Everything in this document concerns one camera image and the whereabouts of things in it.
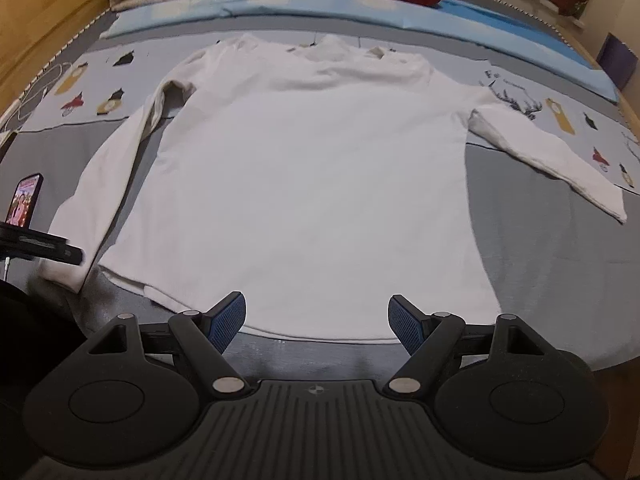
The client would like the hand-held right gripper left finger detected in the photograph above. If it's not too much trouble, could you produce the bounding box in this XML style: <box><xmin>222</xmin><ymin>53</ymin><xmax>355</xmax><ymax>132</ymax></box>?
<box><xmin>85</xmin><ymin>291</ymin><xmax>253</xmax><ymax>398</ymax></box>

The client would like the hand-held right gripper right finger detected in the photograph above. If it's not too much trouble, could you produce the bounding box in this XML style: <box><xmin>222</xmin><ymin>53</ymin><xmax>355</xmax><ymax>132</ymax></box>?
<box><xmin>384</xmin><ymin>294</ymin><xmax>556</xmax><ymax>397</ymax></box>

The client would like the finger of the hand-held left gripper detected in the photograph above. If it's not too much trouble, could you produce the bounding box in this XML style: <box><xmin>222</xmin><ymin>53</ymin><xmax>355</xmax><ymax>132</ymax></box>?
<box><xmin>0</xmin><ymin>222</ymin><xmax>84</xmax><ymax>267</ymax></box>

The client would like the white long-sleeve shirt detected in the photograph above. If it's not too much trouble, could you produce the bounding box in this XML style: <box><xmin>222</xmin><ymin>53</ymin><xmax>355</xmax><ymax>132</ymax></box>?
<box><xmin>39</xmin><ymin>32</ymin><xmax>628</xmax><ymax>345</ymax></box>

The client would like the black smartphone with lit screen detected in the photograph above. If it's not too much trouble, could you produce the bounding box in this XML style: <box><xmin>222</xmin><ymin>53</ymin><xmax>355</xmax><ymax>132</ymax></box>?
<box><xmin>5</xmin><ymin>172</ymin><xmax>45</xmax><ymax>228</ymax></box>

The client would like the grey printed bed sheet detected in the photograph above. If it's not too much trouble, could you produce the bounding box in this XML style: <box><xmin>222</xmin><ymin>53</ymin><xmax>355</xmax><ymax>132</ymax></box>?
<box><xmin>0</xmin><ymin>5</ymin><xmax>640</xmax><ymax>376</ymax></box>

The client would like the light blue cloth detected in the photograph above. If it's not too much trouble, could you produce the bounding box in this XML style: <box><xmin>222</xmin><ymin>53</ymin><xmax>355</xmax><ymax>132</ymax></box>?
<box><xmin>100</xmin><ymin>0</ymin><xmax>621</xmax><ymax>106</ymax></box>

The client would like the purple box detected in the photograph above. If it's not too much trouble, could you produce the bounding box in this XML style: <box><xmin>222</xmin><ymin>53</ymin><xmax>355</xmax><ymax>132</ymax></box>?
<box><xmin>598</xmin><ymin>32</ymin><xmax>636</xmax><ymax>92</ymax></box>

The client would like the white looped cable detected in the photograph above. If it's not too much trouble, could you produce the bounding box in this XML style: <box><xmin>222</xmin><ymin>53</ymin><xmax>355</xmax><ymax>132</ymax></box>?
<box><xmin>0</xmin><ymin>61</ymin><xmax>77</xmax><ymax>136</ymax></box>

